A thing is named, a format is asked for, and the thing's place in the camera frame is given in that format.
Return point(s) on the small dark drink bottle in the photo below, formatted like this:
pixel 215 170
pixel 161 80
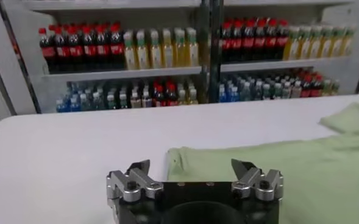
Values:
pixel 111 103
pixel 123 102
pixel 135 102
pixel 286 91
pixel 296 90
pixel 146 101
pixel 277 92
pixel 266 92

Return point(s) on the yellow tea bottle green label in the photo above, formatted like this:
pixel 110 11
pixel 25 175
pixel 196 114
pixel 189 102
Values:
pixel 304 47
pixel 156 54
pixel 337 45
pixel 349 45
pixel 168 54
pixel 143 54
pixel 130 54
pixel 180 53
pixel 326 46
pixel 315 46
pixel 193 53
pixel 292 47

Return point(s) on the glass drinks cooler shelf unit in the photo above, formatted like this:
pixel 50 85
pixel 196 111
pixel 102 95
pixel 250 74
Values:
pixel 267 65
pixel 121 74

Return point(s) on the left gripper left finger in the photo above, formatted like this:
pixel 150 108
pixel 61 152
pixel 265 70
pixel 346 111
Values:
pixel 130 185

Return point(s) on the small blue water bottle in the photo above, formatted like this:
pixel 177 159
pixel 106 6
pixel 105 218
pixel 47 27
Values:
pixel 222 95
pixel 234 95
pixel 74 105
pixel 61 106

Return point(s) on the small red-capped cola bottle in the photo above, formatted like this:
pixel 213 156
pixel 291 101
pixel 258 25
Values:
pixel 317 89
pixel 306 89
pixel 159 99
pixel 172 98

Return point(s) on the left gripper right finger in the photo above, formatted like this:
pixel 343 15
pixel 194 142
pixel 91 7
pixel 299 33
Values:
pixel 258 182

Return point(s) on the light green polo shirt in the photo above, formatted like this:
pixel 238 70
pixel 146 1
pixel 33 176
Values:
pixel 319 182

